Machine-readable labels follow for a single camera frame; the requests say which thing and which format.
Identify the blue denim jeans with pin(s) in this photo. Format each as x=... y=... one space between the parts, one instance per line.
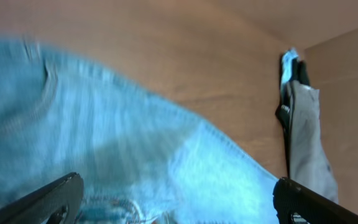
x=142 y=158

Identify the light blue garment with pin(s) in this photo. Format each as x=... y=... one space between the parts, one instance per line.
x=286 y=67

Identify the grey trousers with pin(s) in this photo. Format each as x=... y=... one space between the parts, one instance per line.
x=309 y=165

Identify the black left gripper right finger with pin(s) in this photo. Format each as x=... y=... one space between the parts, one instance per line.
x=295 y=203

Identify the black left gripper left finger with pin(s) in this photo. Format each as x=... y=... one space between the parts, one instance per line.
x=57 y=202

